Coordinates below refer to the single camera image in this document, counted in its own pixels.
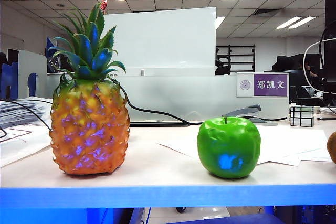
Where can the green plastic apple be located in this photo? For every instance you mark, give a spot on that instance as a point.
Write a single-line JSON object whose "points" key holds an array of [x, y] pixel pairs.
{"points": [[228, 150]]}

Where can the plastic pineapple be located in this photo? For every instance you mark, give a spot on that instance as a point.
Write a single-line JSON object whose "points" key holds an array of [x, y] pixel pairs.
{"points": [[89, 129]]}

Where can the brown kiwi fruit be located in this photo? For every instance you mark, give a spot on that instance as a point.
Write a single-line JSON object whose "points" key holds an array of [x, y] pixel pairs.
{"points": [[332, 146]]}

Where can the frosted desk partition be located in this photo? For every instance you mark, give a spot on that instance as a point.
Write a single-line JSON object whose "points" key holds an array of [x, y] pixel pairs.
{"points": [[170, 98]]}

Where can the white AOC monitor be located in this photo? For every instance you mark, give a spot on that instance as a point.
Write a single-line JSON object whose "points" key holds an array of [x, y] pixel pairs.
{"points": [[157, 37]]}

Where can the black office chair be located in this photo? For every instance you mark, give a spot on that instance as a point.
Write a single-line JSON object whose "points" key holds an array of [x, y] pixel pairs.
{"points": [[223, 69], [286, 64]]}

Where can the grey stapler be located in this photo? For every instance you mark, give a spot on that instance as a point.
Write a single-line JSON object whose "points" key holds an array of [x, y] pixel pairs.
{"points": [[248, 110]]}

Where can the black shelf rack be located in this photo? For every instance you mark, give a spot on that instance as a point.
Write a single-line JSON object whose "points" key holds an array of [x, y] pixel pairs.
{"points": [[241, 58]]}

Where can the purple and white name plate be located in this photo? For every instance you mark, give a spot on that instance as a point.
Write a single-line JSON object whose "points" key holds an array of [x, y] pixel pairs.
{"points": [[270, 85]]}

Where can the red hanging ornament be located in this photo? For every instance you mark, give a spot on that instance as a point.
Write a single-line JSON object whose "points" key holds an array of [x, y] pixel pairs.
{"points": [[104, 2]]}

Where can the black-white dotted pattern board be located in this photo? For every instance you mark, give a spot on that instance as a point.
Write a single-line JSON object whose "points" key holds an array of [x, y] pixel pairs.
{"points": [[53, 64]]}

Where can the large white paper sheet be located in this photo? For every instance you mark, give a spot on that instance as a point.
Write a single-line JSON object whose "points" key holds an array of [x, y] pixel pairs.
{"points": [[288, 140]]}

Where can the blue triangular board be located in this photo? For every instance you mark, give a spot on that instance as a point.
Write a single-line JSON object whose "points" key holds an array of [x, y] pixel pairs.
{"points": [[51, 47]]}

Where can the silver mirror cube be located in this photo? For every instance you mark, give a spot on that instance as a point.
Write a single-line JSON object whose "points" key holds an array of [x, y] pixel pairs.
{"points": [[302, 116]]}

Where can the white translucent file holder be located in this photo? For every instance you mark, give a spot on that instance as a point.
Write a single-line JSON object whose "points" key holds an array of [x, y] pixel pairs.
{"points": [[31, 61]]}

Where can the seated person in background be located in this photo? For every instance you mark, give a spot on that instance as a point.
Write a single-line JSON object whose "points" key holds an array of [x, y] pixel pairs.
{"points": [[307, 69]]}

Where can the stack of printed paper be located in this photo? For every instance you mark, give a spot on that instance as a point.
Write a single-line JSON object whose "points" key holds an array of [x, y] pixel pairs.
{"points": [[15, 108]]}

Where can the blue file holder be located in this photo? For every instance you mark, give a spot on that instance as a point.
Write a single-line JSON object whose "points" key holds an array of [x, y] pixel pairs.
{"points": [[8, 82]]}

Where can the black monitor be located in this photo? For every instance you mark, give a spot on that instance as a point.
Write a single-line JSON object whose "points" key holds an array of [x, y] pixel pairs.
{"points": [[330, 51]]}

